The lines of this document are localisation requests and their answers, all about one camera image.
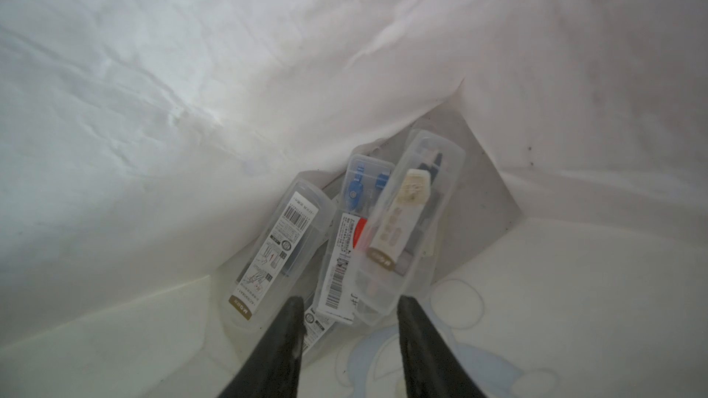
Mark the clear compass box barcode label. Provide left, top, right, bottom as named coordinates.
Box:
left=221, top=178, right=337, bottom=333

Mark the clear compass set box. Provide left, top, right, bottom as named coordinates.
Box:
left=350, top=130, right=466, bottom=326

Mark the clear compass box blue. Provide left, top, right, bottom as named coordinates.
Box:
left=339, top=154, right=396, bottom=217

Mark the clear compass box red label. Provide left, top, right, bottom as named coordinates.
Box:
left=301, top=209, right=372, bottom=357

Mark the white canvas tote bag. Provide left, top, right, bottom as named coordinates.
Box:
left=1, top=0, right=707, bottom=397

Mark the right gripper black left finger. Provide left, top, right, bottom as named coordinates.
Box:
left=219, top=296, right=305, bottom=398

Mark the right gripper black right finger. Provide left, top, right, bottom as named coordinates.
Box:
left=396, top=296, right=484, bottom=397

